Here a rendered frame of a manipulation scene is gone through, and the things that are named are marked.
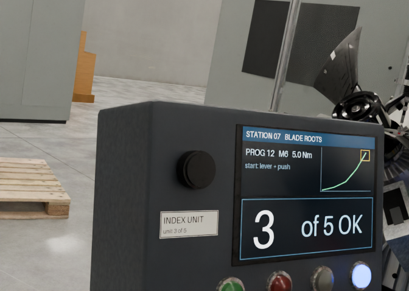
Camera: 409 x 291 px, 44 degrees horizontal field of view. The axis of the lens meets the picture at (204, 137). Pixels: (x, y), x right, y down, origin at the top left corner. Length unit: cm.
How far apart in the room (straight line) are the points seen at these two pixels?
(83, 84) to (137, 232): 890
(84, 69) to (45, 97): 260
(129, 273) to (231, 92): 362
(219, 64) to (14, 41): 308
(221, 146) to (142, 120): 6
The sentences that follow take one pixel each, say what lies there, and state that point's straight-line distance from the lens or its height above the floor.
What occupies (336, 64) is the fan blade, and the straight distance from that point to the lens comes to 150.
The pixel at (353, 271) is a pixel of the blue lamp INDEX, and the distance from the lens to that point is 50.
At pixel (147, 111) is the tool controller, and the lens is 36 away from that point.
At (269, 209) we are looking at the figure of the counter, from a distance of 42.
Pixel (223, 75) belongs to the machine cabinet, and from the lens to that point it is 405.
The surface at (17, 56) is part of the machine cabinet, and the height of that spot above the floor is 82.
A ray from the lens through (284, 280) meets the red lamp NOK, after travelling 43.
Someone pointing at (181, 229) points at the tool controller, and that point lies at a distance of 37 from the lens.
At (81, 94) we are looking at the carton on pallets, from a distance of 914.
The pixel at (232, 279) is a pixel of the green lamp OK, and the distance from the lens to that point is 40.
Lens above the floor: 130
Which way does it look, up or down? 10 degrees down
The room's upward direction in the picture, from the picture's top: 10 degrees clockwise
